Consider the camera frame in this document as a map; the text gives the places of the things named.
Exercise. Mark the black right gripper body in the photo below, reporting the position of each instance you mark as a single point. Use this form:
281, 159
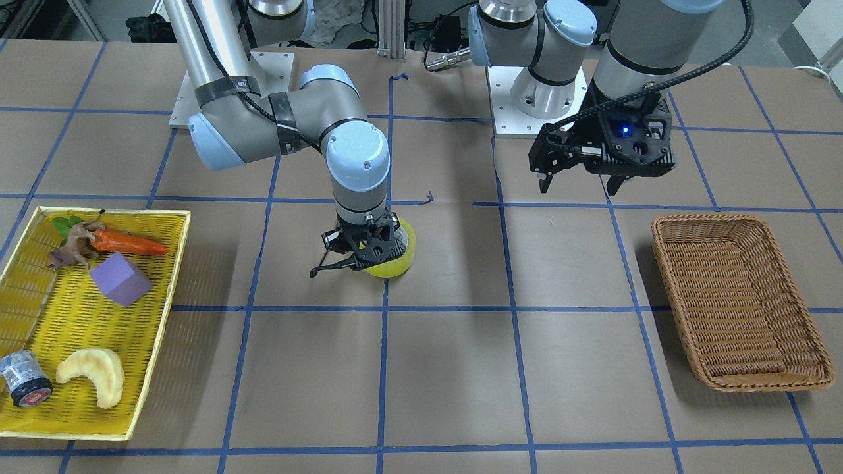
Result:
334, 240

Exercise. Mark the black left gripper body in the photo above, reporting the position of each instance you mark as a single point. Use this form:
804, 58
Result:
588, 130

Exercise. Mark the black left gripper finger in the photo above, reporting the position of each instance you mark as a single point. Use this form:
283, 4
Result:
545, 180
615, 182

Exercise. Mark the yellow tape roll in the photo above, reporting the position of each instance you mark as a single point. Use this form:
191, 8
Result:
395, 268

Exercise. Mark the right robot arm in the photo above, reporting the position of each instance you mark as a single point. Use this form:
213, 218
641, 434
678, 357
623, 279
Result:
240, 121

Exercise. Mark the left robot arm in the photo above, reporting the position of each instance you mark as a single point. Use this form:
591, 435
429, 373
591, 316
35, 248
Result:
648, 44

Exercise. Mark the brown wicker basket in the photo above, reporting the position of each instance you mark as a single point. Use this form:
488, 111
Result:
743, 324

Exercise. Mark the purple foam block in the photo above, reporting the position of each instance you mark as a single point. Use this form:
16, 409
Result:
120, 280

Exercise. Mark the orange toy carrot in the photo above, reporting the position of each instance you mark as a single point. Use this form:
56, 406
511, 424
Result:
115, 241

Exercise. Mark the yellow plastic tray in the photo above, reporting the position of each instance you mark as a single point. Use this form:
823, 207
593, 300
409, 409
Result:
56, 312

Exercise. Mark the brown toy animal figure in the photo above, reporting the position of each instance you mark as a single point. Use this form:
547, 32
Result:
76, 249

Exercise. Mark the pale croissant toy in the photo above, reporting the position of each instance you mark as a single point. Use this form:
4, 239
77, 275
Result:
102, 367

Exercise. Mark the green toy leaf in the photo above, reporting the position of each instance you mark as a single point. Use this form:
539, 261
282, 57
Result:
63, 226

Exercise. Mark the small silver black can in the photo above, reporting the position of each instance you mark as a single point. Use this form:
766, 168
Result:
27, 382

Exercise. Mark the aluminium frame post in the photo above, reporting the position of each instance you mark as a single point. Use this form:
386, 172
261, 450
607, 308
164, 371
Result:
391, 39

